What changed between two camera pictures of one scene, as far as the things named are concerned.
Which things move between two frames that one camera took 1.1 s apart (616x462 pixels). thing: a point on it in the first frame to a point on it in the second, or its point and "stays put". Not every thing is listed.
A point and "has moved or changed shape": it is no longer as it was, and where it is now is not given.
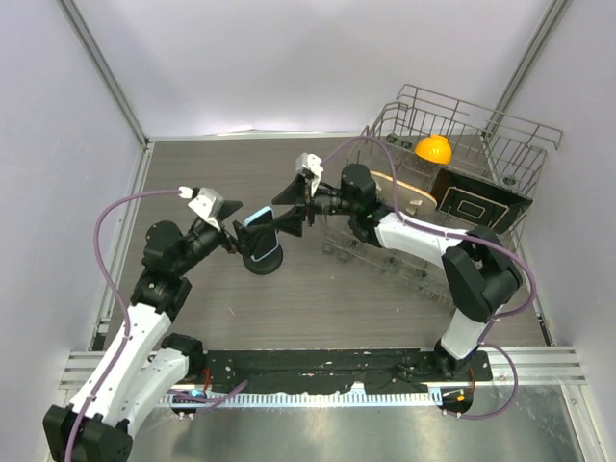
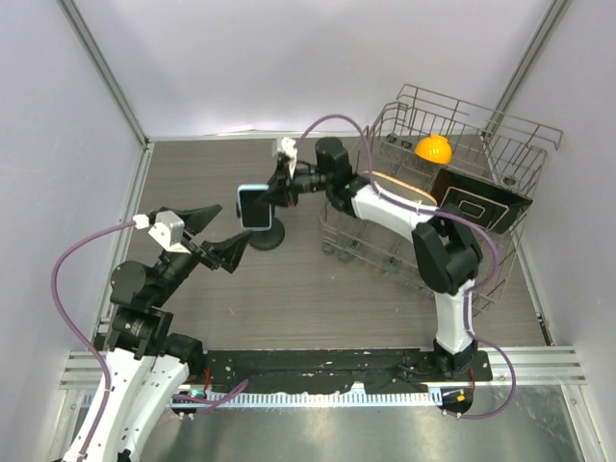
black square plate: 476,200 stays put
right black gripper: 298,193 to 285,192
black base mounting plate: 323,371 stays put
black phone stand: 266,265 has moved or changed shape
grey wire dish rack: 448,166 stays put
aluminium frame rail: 530,366 stays put
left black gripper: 245,237 to 226,252
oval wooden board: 409,199 stays put
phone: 263,217 to 254,216
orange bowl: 436,148 stays put
